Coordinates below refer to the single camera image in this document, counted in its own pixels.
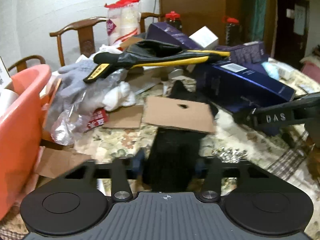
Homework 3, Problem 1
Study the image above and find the purple box with text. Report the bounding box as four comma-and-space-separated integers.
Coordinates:
215, 41, 268, 64

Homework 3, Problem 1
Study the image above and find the black cloth item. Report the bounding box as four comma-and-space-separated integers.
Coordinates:
142, 80, 218, 192

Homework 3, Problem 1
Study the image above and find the round-back wooden chair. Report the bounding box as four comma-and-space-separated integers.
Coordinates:
8, 55, 46, 72

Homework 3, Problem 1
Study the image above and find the clear plastic bag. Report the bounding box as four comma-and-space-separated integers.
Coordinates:
50, 69, 127, 146

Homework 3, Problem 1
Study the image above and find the dark sauce jar red lid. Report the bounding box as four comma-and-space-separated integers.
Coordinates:
165, 11, 182, 31

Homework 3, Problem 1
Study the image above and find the flat cardboard sheet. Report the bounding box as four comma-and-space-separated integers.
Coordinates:
103, 105, 144, 129

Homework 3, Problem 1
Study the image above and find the white crumpled cloth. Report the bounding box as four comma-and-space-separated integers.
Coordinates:
102, 81, 136, 112

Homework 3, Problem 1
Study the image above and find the pink plastic basin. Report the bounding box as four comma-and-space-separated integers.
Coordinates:
0, 64, 51, 218

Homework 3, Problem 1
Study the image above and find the black yellow glove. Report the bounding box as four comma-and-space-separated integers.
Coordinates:
84, 40, 231, 84

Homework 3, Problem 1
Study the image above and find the brown cardboard piece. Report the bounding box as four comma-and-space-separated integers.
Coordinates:
143, 96, 216, 133

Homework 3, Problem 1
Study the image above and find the white carton box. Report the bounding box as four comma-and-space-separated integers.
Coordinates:
189, 26, 219, 50

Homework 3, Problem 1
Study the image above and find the grey knit glove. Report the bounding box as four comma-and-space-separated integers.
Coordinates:
44, 60, 97, 132

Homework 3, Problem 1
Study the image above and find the long dark blue box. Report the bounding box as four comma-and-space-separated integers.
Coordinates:
193, 62, 296, 113

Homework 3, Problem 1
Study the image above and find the square-back wooden chair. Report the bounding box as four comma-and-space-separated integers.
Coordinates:
49, 16, 107, 67

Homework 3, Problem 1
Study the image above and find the purple box leaning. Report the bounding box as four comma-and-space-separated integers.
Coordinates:
145, 22, 203, 50

